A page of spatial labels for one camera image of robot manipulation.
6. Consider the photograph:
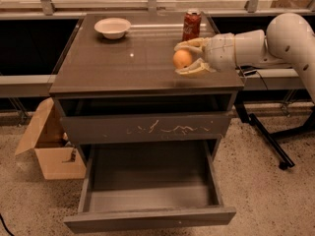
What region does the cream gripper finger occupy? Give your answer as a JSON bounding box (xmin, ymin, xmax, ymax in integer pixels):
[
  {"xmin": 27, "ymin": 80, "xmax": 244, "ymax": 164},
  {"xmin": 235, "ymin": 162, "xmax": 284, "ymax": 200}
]
[
  {"xmin": 174, "ymin": 37, "xmax": 211, "ymax": 53},
  {"xmin": 175, "ymin": 58, "xmax": 215, "ymax": 76}
]

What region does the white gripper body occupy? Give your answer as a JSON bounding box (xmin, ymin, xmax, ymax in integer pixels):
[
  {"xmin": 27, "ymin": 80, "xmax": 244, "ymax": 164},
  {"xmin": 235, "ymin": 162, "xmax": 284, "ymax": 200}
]
[{"xmin": 205, "ymin": 33, "xmax": 236, "ymax": 72}]

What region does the orange fruit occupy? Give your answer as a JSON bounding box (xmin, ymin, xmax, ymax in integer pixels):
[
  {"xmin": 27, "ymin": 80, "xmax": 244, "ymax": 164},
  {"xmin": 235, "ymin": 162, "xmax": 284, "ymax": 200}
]
[{"xmin": 173, "ymin": 49, "xmax": 193, "ymax": 69}]

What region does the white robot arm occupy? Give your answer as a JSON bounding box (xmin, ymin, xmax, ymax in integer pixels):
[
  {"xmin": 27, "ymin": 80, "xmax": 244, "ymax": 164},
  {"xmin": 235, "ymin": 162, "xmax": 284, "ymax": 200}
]
[{"xmin": 174, "ymin": 13, "xmax": 315, "ymax": 101}]

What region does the scratched grey top drawer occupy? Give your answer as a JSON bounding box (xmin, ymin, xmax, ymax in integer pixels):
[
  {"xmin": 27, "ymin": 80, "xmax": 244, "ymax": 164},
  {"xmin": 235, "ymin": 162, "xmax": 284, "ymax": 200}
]
[{"xmin": 61, "ymin": 112, "xmax": 230, "ymax": 145}]

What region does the grey drawer cabinet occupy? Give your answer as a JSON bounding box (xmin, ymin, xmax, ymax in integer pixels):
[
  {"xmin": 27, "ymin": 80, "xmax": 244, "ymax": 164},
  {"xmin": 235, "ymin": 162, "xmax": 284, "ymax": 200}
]
[{"xmin": 50, "ymin": 13, "xmax": 243, "ymax": 158}]

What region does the open grey middle drawer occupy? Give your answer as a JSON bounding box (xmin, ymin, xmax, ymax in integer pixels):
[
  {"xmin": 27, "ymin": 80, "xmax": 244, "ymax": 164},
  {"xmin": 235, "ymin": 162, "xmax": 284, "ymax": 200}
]
[{"xmin": 64, "ymin": 141, "xmax": 236, "ymax": 233}]

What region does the red soda can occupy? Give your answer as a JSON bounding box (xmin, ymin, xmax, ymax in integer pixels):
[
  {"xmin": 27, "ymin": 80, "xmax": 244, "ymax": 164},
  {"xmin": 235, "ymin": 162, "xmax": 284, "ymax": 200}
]
[{"xmin": 182, "ymin": 9, "xmax": 202, "ymax": 41}]

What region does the white paper bowl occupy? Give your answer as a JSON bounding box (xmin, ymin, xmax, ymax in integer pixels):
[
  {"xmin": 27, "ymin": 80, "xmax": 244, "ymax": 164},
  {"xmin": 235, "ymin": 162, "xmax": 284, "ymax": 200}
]
[{"xmin": 94, "ymin": 18, "xmax": 131, "ymax": 39}]

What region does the black metal stand leg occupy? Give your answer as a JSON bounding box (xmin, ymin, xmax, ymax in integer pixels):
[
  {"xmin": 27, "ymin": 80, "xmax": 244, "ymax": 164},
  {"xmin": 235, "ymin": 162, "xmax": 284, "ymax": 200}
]
[{"xmin": 234, "ymin": 93, "xmax": 294, "ymax": 170}]

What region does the open cardboard box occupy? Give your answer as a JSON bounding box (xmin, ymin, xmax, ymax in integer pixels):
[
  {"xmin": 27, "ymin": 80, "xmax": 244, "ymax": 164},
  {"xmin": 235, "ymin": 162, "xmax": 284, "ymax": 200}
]
[{"xmin": 15, "ymin": 98, "xmax": 86, "ymax": 180}]

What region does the black cable on floor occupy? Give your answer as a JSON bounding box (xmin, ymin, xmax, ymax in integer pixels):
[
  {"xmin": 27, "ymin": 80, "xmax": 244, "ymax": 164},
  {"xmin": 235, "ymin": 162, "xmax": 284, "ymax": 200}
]
[{"xmin": 0, "ymin": 212, "xmax": 16, "ymax": 236}]

